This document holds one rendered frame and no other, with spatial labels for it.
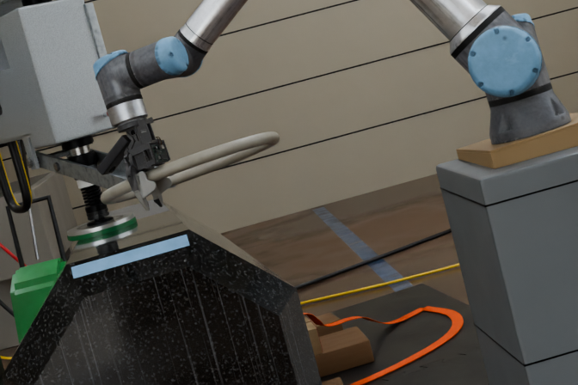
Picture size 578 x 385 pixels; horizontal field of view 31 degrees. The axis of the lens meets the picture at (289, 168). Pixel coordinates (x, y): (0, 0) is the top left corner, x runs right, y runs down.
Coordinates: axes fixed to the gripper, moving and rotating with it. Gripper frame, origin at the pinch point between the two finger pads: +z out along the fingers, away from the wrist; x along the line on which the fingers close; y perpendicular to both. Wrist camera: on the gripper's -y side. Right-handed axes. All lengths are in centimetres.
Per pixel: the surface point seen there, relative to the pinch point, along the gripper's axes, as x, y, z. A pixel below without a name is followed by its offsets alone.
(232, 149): 9.9, 20.6, -6.3
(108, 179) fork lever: 36, -35, -12
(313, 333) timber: 136, -40, 61
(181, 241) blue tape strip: 24.6, -10.8, 11.0
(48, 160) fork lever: 55, -68, -26
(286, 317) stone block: 36, 6, 40
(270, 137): 23.6, 24.4, -6.5
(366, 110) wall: 557, -149, -34
